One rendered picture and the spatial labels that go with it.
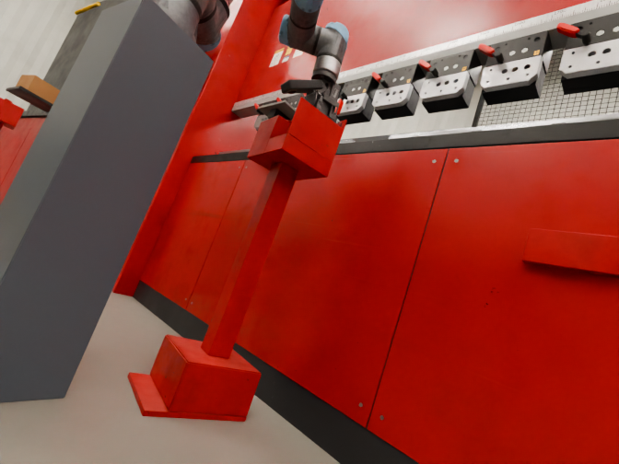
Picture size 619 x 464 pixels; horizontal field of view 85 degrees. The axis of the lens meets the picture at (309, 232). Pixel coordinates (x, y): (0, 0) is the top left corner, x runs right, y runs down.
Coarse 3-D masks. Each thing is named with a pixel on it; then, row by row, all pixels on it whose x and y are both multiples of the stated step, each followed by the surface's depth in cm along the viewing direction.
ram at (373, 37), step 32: (352, 0) 169; (384, 0) 152; (416, 0) 137; (448, 0) 126; (480, 0) 116; (512, 0) 107; (544, 0) 100; (576, 0) 94; (352, 32) 159; (384, 32) 143; (416, 32) 130; (448, 32) 120; (512, 32) 103; (256, 64) 217; (288, 64) 189; (352, 64) 150; (256, 96) 201; (288, 96) 177
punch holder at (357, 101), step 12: (348, 84) 147; (360, 84) 141; (372, 84) 139; (348, 96) 144; (360, 96) 138; (372, 96) 140; (348, 108) 140; (360, 108) 137; (372, 108) 141; (348, 120) 146; (360, 120) 143
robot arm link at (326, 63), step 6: (318, 60) 95; (324, 60) 94; (330, 60) 94; (336, 60) 94; (318, 66) 94; (324, 66) 93; (330, 66) 94; (336, 66) 95; (312, 72) 97; (330, 72) 94; (336, 72) 95; (336, 78) 97
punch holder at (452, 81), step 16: (432, 64) 119; (448, 64) 115; (464, 64) 110; (480, 64) 114; (432, 80) 116; (448, 80) 112; (464, 80) 108; (432, 96) 114; (448, 96) 111; (464, 96) 110; (432, 112) 122
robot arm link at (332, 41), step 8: (328, 24) 96; (336, 24) 95; (328, 32) 94; (336, 32) 95; (344, 32) 96; (320, 40) 94; (328, 40) 94; (336, 40) 95; (344, 40) 96; (320, 48) 95; (328, 48) 94; (336, 48) 94; (344, 48) 96; (336, 56) 95
